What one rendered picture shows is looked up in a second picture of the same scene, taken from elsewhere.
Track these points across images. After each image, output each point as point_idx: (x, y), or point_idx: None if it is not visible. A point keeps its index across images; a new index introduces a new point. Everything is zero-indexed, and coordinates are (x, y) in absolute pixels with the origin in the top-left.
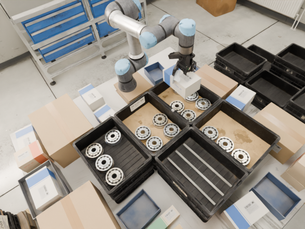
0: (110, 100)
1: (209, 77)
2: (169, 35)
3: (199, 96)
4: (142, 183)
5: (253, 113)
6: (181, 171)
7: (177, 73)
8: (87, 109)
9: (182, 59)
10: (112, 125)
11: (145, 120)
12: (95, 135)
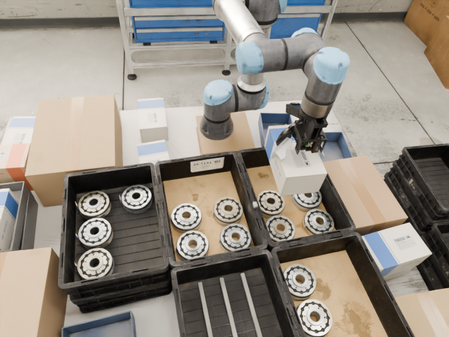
0: (180, 138)
1: (359, 182)
2: (293, 67)
3: (323, 205)
4: (141, 301)
5: (411, 288)
6: (207, 320)
7: (285, 143)
8: (136, 136)
9: (303, 122)
10: (147, 178)
11: (205, 197)
12: (111, 180)
